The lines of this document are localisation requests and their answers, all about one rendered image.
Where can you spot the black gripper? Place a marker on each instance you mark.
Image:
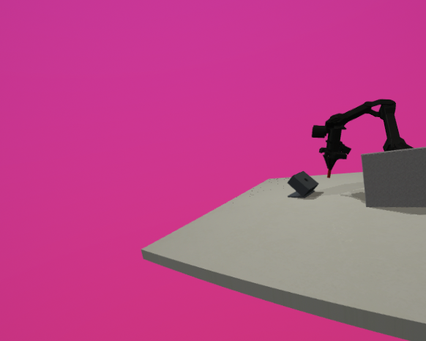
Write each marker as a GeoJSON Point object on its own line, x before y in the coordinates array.
{"type": "Point", "coordinates": [332, 153]}

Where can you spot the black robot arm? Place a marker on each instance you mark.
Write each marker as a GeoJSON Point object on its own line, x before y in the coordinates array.
{"type": "Point", "coordinates": [334, 126]}

